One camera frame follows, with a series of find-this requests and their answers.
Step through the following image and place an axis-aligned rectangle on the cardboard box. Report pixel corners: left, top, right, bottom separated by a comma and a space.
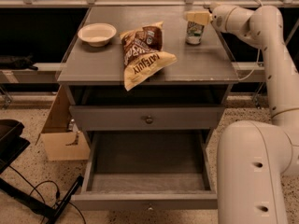
40, 86, 90, 161

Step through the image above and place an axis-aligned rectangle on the brown yellow chip bag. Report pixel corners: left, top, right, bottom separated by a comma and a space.
120, 21, 177, 91

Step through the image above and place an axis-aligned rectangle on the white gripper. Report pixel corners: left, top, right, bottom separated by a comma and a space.
184, 5, 236, 33

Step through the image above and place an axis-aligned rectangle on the black chair base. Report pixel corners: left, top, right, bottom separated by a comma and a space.
0, 119, 84, 224

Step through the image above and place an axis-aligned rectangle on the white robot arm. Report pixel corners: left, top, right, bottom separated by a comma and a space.
184, 4, 299, 224

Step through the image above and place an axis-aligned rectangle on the grey wooden drawer cabinet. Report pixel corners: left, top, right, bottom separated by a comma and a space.
58, 6, 237, 210

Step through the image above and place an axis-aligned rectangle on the white paper bowl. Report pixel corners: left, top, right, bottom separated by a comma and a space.
78, 23, 117, 47

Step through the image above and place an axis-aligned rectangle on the closed grey top drawer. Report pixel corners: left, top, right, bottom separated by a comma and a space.
69, 105, 224, 131

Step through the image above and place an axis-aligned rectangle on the white hanging cable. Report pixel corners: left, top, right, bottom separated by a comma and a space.
238, 0, 265, 82

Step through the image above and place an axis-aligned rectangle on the metal rail frame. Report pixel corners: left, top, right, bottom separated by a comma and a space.
1, 0, 298, 115

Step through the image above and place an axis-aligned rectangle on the open grey middle drawer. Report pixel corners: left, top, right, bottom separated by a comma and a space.
72, 130, 217, 211

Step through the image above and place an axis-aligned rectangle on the black floor cable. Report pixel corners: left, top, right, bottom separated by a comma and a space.
8, 165, 87, 224

